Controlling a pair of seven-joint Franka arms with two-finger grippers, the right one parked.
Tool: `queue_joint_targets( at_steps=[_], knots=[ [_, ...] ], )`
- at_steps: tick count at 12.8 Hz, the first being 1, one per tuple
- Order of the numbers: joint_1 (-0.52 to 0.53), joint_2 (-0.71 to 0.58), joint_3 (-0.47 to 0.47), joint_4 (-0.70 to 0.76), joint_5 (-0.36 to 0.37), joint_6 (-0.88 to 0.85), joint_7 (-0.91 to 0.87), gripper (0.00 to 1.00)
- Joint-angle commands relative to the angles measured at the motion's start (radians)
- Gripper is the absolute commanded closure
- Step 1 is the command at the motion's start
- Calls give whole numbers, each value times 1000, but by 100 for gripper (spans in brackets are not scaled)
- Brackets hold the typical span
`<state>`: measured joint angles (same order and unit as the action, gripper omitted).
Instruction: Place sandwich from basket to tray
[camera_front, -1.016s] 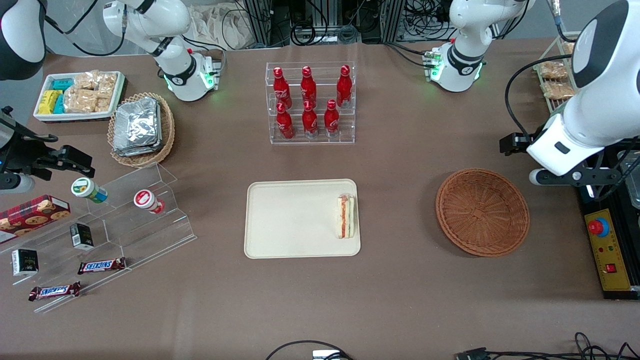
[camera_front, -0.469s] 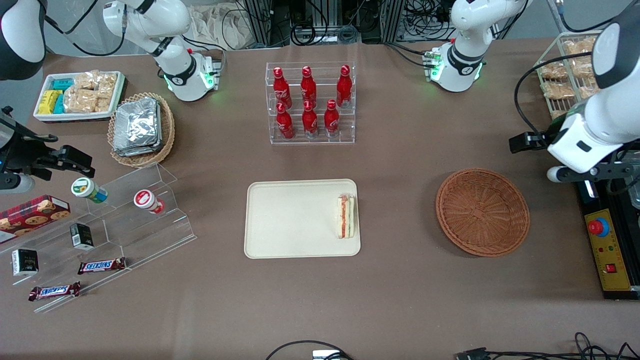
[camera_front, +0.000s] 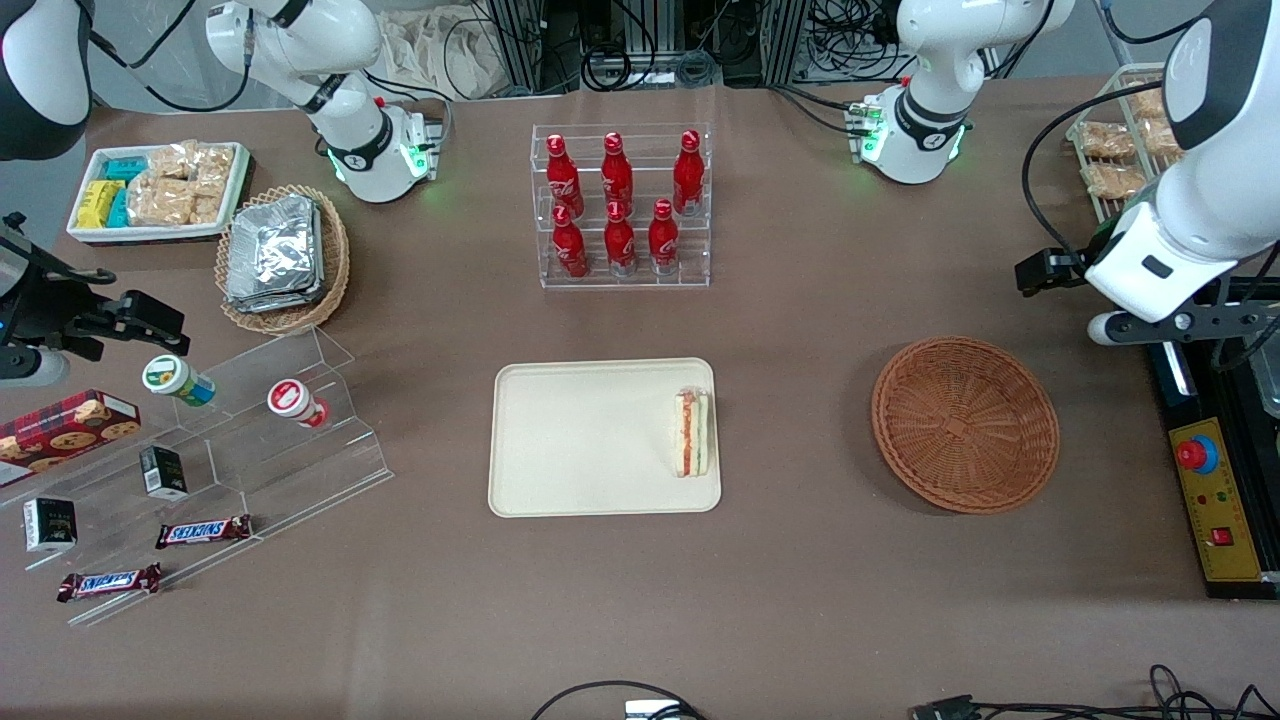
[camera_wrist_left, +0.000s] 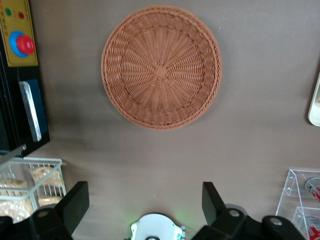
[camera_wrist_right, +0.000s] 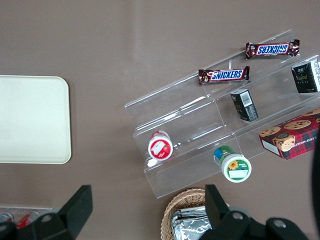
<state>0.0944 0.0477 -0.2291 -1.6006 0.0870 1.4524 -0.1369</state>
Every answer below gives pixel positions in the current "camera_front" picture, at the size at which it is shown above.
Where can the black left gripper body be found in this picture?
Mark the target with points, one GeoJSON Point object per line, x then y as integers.
{"type": "Point", "coordinates": [1062, 267]}

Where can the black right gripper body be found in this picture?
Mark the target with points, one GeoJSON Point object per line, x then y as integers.
{"type": "Point", "coordinates": [45, 305]}

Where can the triangle sandwich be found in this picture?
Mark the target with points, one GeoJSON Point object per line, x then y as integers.
{"type": "Point", "coordinates": [691, 432]}

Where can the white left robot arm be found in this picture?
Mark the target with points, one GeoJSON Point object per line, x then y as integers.
{"type": "Point", "coordinates": [1210, 200]}

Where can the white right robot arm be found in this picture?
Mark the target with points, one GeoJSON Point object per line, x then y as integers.
{"type": "Point", "coordinates": [360, 140]}

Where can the brown round wicker basket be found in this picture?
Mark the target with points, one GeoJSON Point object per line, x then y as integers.
{"type": "Point", "coordinates": [965, 425]}

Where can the light tan wicker basket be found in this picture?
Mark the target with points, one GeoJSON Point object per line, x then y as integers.
{"type": "Point", "coordinates": [335, 250]}

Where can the cream plastic tray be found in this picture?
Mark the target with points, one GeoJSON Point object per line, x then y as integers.
{"type": "Point", "coordinates": [590, 440]}

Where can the green lidded yogurt cup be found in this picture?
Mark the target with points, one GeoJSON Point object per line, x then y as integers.
{"type": "Point", "coordinates": [175, 378]}

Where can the red tartan cookie box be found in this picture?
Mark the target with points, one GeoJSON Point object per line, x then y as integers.
{"type": "Point", "coordinates": [60, 430]}

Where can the white rectangular dish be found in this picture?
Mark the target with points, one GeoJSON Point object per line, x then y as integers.
{"type": "Point", "coordinates": [150, 233]}

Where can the clear cracker snack bag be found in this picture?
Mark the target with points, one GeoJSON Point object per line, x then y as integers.
{"type": "Point", "coordinates": [206, 206]}
{"type": "Point", "coordinates": [1160, 138]}
{"type": "Point", "coordinates": [172, 161]}
{"type": "Point", "coordinates": [1150, 103]}
{"type": "Point", "coordinates": [155, 203]}
{"type": "Point", "coordinates": [215, 165]}
{"type": "Point", "coordinates": [1105, 140]}
{"type": "Point", "coordinates": [1113, 180]}

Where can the silver foil pack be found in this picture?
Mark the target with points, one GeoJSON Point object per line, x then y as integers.
{"type": "Point", "coordinates": [270, 303]}
{"type": "Point", "coordinates": [272, 245]}

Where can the yellow snack pack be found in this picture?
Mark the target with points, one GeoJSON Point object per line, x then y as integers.
{"type": "Point", "coordinates": [97, 205]}

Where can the teal snack pack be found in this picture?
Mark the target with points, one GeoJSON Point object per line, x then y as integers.
{"type": "Point", "coordinates": [119, 208]}
{"type": "Point", "coordinates": [125, 169]}

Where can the small black carton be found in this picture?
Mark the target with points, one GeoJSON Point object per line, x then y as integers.
{"type": "Point", "coordinates": [48, 524]}
{"type": "Point", "coordinates": [162, 472]}

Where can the silver metal bar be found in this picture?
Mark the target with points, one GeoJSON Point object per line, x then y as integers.
{"type": "Point", "coordinates": [1180, 370]}

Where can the red lidded yogurt cup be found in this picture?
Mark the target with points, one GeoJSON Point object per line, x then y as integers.
{"type": "Point", "coordinates": [295, 400]}

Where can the clear acrylic stepped shelf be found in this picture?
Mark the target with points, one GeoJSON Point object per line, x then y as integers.
{"type": "Point", "coordinates": [290, 470]}

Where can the Snickers chocolate bar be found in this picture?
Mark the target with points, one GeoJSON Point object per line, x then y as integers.
{"type": "Point", "coordinates": [108, 582]}
{"type": "Point", "coordinates": [203, 531]}

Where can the red emergency stop button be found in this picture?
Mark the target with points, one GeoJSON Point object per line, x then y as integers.
{"type": "Point", "coordinates": [1195, 455]}

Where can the black control box yellow panel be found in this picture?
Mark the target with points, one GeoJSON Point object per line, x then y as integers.
{"type": "Point", "coordinates": [1215, 565]}

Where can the red cola bottle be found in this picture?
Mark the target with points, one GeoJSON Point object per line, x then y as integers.
{"type": "Point", "coordinates": [620, 245]}
{"type": "Point", "coordinates": [569, 248]}
{"type": "Point", "coordinates": [617, 175]}
{"type": "Point", "coordinates": [563, 178]}
{"type": "Point", "coordinates": [663, 240]}
{"type": "Point", "coordinates": [687, 175]}

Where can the beige cloth bag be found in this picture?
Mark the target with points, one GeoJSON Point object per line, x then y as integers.
{"type": "Point", "coordinates": [440, 55]}

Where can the clear acrylic bottle rack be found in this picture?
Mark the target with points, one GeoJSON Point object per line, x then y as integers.
{"type": "Point", "coordinates": [640, 282]}

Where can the small white device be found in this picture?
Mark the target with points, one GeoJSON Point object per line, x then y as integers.
{"type": "Point", "coordinates": [652, 711]}

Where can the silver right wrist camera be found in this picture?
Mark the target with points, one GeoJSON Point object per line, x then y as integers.
{"type": "Point", "coordinates": [35, 367]}

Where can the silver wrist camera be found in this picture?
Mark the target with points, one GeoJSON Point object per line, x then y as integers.
{"type": "Point", "coordinates": [1108, 328]}
{"type": "Point", "coordinates": [35, 367]}

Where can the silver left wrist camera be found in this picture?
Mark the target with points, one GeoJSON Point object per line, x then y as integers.
{"type": "Point", "coordinates": [1108, 328]}

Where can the grey metal camera bracket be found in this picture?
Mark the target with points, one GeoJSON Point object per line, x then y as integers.
{"type": "Point", "coordinates": [1200, 322]}

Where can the red rocker switch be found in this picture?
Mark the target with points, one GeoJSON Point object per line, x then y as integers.
{"type": "Point", "coordinates": [1222, 536]}

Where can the grey aluminium frame post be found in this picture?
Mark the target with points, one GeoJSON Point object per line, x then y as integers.
{"type": "Point", "coordinates": [515, 40]}
{"type": "Point", "coordinates": [785, 40]}

